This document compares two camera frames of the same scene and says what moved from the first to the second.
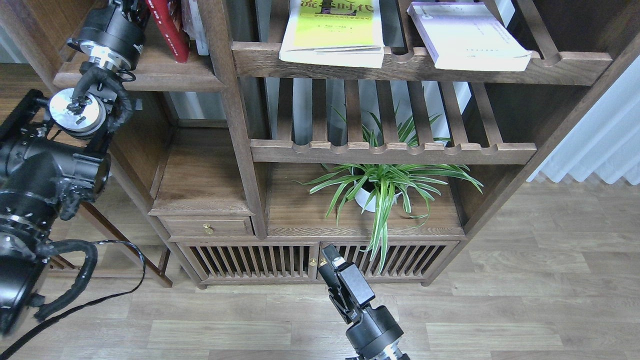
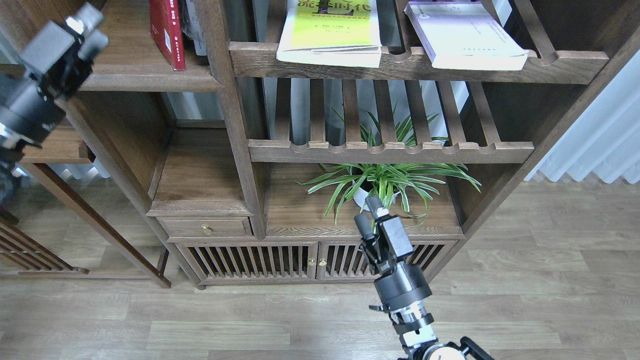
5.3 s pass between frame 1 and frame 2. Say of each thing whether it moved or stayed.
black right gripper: moved
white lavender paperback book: stayed
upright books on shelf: stayed
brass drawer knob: stayed
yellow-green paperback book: stayed
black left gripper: moved
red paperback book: moved
